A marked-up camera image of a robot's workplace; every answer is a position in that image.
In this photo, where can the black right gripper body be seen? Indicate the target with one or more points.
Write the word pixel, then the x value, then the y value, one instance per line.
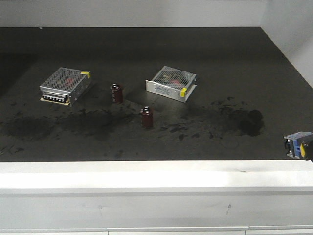
pixel 307 150

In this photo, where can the yellow mushroom push button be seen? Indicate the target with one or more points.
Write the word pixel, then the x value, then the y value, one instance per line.
pixel 293 143

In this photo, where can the right silver mesh power supply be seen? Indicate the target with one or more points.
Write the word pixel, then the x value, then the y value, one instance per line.
pixel 172 83

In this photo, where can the silver mesh power supply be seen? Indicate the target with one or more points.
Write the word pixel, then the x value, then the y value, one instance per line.
pixel 65 86
pixel 172 83

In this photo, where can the front dark red capacitor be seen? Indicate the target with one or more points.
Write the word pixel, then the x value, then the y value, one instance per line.
pixel 147 117

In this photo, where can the dark red capacitor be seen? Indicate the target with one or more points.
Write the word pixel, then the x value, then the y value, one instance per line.
pixel 117 93
pixel 147 117

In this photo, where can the rear dark red capacitor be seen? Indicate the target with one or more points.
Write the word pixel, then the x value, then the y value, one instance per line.
pixel 117 93

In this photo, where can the left silver mesh power supply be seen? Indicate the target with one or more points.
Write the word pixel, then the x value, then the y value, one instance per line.
pixel 65 86

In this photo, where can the white shelf front rail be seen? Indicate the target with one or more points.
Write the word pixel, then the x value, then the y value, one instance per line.
pixel 155 176

